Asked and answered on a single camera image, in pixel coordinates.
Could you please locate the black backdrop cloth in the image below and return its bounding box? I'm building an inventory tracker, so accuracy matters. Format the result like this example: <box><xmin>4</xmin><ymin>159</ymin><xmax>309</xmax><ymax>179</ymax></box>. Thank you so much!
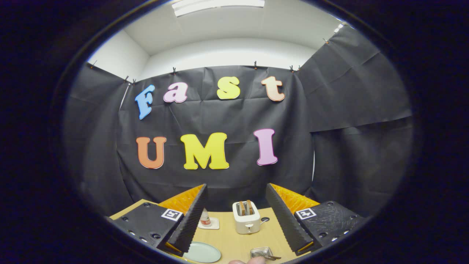
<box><xmin>64</xmin><ymin>26</ymin><xmax>414</xmax><ymax>217</ymax></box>

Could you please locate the ceiling light panel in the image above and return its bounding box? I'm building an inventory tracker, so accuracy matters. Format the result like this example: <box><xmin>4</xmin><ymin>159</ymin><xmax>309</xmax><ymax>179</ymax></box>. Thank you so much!
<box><xmin>171</xmin><ymin>0</ymin><xmax>265</xmax><ymax>17</ymax></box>

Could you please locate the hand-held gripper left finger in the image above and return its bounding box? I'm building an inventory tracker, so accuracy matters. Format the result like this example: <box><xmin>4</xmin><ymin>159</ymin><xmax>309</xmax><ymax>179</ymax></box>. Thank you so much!
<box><xmin>106</xmin><ymin>184</ymin><xmax>208</xmax><ymax>257</ymax></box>

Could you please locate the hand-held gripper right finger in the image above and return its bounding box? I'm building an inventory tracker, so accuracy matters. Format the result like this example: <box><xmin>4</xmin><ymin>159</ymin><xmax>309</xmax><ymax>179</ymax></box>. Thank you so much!
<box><xmin>265</xmin><ymin>183</ymin><xmax>367</xmax><ymax>256</ymax></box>

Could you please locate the clear plastic cutlery basket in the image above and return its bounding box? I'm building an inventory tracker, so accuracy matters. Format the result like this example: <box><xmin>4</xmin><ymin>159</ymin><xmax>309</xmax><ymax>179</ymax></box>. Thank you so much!
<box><xmin>250</xmin><ymin>246</ymin><xmax>273</xmax><ymax>259</ymax></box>

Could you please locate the pale green plate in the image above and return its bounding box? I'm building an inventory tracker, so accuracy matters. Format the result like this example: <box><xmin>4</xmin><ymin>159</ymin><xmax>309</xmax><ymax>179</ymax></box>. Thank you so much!
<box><xmin>183</xmin><ymin>241</ymin><xmax>222</xmax><ymax>263</ymax></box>

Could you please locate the white square coaster tray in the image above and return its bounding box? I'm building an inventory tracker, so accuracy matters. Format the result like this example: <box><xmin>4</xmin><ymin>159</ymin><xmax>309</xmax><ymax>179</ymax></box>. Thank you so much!
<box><xmin>198</xmin><ymin>217</ymin><xmax>220</xmax><ymax>230</ymax></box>

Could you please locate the white toaster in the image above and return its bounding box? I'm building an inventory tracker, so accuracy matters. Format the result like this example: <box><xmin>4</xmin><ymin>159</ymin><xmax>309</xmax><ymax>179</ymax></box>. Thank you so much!
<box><xmin>232</xmin><ymin>200</ymin><xmax>261</xmax><ymax>235</ymax></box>

